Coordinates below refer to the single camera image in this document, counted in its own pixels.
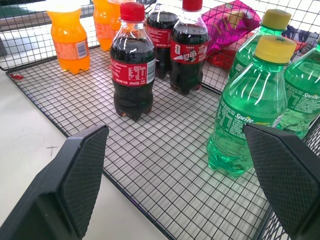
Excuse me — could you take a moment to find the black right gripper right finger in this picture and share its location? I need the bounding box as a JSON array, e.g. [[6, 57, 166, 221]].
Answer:
[[242, 123, 320, 237]]

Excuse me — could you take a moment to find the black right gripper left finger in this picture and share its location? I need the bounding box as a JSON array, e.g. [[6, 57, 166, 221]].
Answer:
[[0, 124, 110, 240]]

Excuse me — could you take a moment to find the green Sprite bottle yellow cap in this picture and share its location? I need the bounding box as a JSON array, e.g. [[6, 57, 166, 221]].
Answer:
[[206, 35, 298, 179], [276, 37, 320, 140], [227, 8, 292, 81]]

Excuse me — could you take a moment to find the red snack bag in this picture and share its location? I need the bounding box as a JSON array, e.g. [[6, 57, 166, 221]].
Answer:
[[205, 51, 238, 72]]

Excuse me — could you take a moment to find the cola bottle red cap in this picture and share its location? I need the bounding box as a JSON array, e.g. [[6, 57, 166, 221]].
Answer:
[[109, 2, 156, 122], [145, 1, 179, 80], [169, 0, 210, 96]]

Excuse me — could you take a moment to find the orange soda bottle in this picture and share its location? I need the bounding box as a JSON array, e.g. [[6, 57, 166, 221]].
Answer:
[[91, 0, 114, 52], [45, 0, 91, 75], [107, 0, 137, 32]]

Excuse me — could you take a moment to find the magenta snack bag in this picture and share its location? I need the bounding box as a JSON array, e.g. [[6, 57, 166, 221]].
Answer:
[[201, 0, 262, 59]]

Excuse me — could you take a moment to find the black wire mesh basket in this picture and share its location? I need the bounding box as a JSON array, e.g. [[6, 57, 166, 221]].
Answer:
[[0, 0, 320, 240]]

